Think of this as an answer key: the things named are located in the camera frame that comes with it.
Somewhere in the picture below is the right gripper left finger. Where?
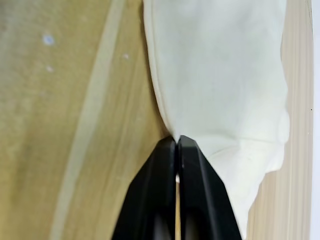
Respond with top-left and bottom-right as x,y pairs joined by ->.
108,136 -> 178,240

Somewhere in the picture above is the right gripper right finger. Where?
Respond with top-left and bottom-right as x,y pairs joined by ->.
176,134 -> 243,240

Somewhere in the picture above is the white T-shirt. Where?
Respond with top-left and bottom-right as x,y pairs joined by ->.
141,0 -> 291,237

